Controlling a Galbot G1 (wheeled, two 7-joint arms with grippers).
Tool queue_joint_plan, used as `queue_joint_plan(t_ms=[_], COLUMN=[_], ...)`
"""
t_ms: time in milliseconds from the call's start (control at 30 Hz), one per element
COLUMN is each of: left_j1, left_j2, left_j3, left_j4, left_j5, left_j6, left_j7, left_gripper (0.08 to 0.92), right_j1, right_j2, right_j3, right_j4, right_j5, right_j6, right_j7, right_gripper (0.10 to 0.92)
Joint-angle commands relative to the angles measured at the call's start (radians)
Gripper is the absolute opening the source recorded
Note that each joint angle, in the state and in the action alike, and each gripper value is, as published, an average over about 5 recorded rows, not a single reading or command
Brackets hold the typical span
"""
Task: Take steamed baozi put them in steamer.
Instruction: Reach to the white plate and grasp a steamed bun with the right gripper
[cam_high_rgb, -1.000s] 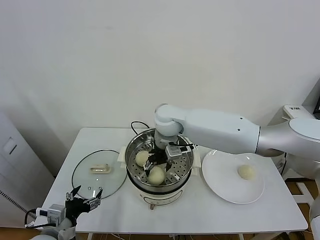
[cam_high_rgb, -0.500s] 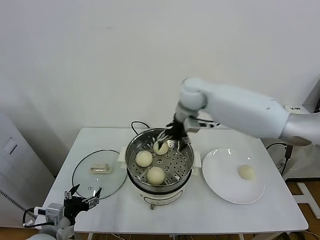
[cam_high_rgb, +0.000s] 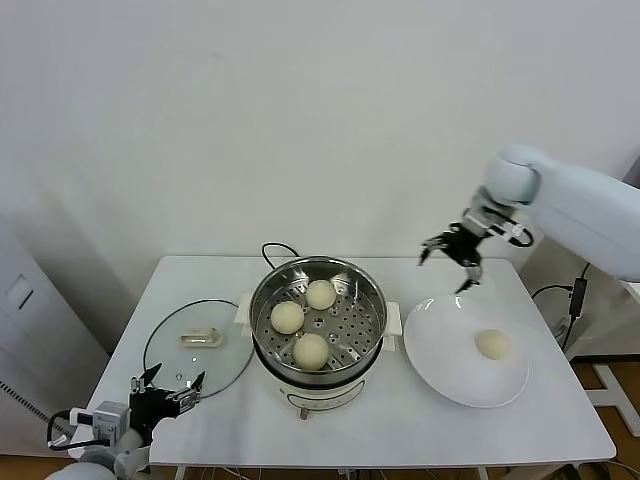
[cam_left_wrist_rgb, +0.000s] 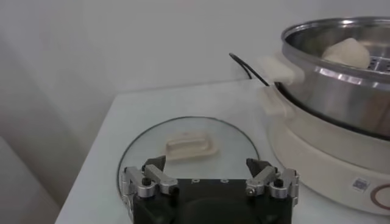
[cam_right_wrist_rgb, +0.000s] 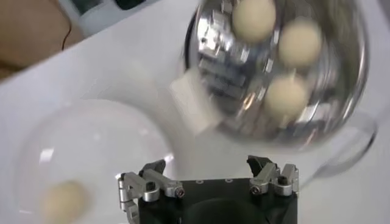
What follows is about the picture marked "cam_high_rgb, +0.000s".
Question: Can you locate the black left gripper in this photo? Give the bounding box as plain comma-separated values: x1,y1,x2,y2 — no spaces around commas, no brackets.
128,362,207,437

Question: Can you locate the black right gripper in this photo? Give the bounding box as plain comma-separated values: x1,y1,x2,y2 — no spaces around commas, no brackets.
417,222,485,296

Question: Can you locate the glass pot lid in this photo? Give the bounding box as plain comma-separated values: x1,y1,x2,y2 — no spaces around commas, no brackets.
143,298,255,402

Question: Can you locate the white steamed baozi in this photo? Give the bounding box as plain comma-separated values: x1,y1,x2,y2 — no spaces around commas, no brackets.
473,328,511,361
304,279,337,311
292,333,330,371
270,301,305,335

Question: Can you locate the stainless steel steamer basket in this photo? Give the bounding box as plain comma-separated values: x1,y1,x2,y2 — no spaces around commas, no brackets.
248,256,389,387

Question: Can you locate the steel steamer pot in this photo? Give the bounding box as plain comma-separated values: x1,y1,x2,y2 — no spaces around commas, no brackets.
234,293,403,422

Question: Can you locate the white round plate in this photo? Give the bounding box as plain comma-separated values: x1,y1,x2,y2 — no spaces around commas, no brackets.
402,294,531,409

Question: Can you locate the white metal cabinet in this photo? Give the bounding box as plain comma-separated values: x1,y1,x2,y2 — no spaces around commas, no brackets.
0,219,110,446

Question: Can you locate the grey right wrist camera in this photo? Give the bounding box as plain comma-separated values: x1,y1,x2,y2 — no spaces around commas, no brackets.
492,214,526,246

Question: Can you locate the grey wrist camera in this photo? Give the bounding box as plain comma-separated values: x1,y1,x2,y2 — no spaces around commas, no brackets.
92,401,130,444
492,214,526,246

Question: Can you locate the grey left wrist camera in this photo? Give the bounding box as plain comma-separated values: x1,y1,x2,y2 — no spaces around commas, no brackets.
92,401,130,444

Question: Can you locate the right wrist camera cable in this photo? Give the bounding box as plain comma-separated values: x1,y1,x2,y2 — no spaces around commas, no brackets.
509,224,536,249

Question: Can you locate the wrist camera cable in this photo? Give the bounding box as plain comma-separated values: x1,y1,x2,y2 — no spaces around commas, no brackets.
46,408,99,451
509,224,536,249

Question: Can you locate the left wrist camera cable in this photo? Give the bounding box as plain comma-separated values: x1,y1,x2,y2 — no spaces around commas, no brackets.
46,408,99,451

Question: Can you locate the thin black cable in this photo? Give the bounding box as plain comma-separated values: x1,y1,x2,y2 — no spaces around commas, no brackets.
529,284,574,301

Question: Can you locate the black cooker power cord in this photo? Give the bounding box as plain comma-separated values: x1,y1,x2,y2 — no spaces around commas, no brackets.
260,242,302,274

